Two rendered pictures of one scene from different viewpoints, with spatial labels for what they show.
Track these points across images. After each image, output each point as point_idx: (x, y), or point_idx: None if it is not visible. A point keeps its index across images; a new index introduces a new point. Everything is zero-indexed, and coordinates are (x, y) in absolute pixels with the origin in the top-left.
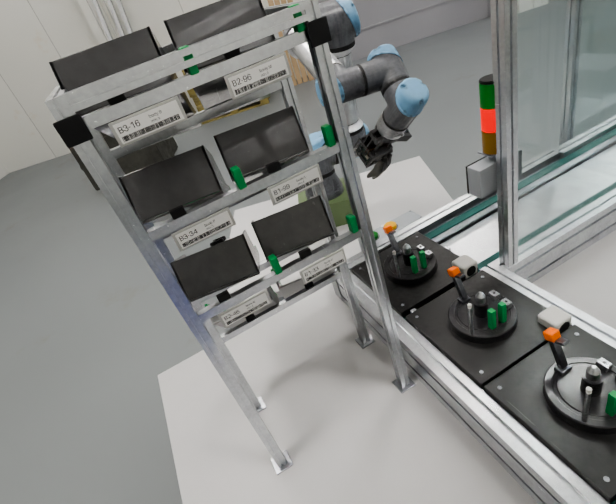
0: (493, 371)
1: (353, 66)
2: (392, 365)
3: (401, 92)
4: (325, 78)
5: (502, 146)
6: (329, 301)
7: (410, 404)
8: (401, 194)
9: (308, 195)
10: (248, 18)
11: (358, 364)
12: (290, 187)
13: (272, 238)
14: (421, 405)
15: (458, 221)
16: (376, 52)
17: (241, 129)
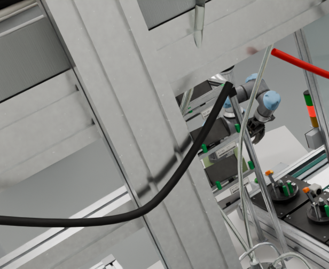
0: None
1: (239, 86)
2: (280, 249)
3: (266, 99)
4: (235, 107)
5: (320, 123)
6: (236, 223)
7: (292, 265)
8: (274, 153)
9: (211, 159)
10: (204, 88)
11: (260, 252)
12: (224, 150)
13: (214, 175)
14: (298, 264)
15: (311, 166)
16: (250, 78)
17: (201, 128)
